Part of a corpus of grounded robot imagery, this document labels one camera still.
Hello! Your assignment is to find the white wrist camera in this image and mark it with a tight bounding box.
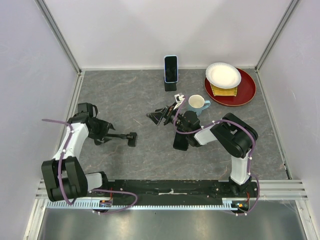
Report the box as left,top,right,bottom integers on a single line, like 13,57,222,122
174,93,185,105
77,102,98,118

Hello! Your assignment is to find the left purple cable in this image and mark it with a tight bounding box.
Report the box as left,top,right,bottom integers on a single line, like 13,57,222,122
41,118,139,215

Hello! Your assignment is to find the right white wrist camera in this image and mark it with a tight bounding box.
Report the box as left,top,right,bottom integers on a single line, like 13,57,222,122
174,93,185,105

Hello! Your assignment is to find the yellow sponge cloth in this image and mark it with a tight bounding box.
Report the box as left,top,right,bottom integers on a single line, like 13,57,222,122
210,84,238,97

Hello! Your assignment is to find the light blue mug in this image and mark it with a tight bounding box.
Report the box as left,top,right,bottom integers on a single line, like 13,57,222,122
188,94,211,116

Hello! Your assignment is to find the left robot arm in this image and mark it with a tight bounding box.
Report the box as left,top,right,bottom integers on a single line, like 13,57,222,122
41,102,114,205

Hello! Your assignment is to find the black phone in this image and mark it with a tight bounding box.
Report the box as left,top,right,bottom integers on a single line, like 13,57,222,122
173,132,189,151

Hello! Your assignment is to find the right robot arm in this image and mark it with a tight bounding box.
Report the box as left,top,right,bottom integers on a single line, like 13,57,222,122
146,104,258,197

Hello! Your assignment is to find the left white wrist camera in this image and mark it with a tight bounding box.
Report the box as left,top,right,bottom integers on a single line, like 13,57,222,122
77,102,98,118

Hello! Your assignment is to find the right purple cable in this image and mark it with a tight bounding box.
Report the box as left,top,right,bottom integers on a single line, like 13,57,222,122
173,95,260,216

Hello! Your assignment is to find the white paper plate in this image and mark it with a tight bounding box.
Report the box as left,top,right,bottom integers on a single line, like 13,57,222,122
205,62,242,89

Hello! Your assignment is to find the grey cable duct rail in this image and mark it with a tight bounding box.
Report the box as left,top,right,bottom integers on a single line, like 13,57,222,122
45,197,238,211

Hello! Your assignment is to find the black folding phone stand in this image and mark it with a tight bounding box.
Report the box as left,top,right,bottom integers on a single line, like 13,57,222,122
163,76,179,92

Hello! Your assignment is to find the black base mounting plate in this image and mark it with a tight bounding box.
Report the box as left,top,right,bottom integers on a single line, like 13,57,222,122
86,179,258,205

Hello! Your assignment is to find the purple cable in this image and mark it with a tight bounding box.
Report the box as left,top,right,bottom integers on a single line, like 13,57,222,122
41,118,139,215
173,95,260,216

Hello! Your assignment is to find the red round tray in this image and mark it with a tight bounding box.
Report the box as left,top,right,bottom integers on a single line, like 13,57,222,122
204,68,257,107

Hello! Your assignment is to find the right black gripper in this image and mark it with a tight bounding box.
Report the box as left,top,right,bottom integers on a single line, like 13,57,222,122
146,101,190,134

